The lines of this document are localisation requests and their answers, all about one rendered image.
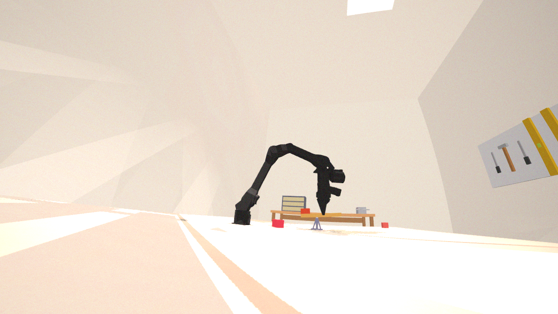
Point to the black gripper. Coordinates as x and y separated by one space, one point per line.
323 195

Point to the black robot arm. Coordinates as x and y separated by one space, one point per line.
321 162

